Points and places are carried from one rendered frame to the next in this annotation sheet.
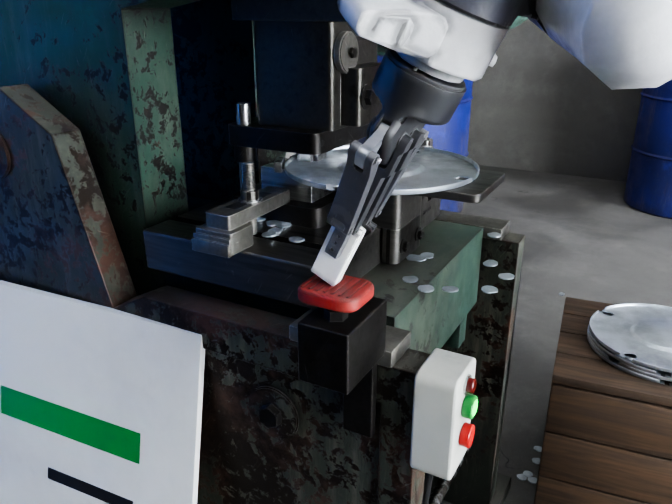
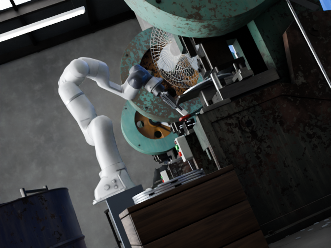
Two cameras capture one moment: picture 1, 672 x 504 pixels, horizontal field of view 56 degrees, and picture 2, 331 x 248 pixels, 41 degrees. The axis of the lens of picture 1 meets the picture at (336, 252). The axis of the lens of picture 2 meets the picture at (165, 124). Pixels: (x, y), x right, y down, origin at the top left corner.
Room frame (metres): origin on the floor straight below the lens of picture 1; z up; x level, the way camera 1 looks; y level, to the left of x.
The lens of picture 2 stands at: (2.53, -1.64, 0.30)
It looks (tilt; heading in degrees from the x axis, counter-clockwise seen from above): 10 degrees up; 142
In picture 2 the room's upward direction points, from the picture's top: 23 degrees counter-clockwise
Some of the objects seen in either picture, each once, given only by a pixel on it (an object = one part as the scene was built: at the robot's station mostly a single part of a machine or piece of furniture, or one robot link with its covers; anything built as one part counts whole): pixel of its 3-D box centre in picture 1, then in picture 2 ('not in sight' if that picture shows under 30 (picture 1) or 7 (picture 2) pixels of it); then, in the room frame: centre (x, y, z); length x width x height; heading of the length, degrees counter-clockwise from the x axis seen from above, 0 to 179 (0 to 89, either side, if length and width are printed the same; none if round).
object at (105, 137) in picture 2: not in sight; (105, 141); (0.65, -0.58, 0.71); 0.18 x 0.11 x 0.25; 169
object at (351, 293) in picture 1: (335, 316); (187, 122); (0.59, 0.00, 0.71); 0.07 x 0.06 x 0.08; 61
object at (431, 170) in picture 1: (380, 166); (207, 87); (0.93, -0.07, 0.78); 0.29 x 0.29 x 0.01
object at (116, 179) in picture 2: not in sight; (109, 182); (0.59, -0.61, 0.52); 0.22 x 0.19 x 0.14; 65
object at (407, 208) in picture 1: (408, 212); (204, 102); (0.90, -0.11, 0.72); 0.25 x 0.14 x 0.14; 61
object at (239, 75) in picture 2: not in sight; (239, 72); (1.14, -0.04, 0.76); 0.17 x 0.06 x 0.10; 151
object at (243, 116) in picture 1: (245, 149); not in sight; (0.95, 0.14, 0.81); 0.02 x 0.02 x 0.14
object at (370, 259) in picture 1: (309, 221); (238, 97); (0.99, 0.04, 0.68); 0.45 x 0.30 x 0.06; 151
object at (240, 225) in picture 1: (246, 200); not in sight; (0.84, 0.13, 0.76); 0.17 x 0.06 x 0.10; 151
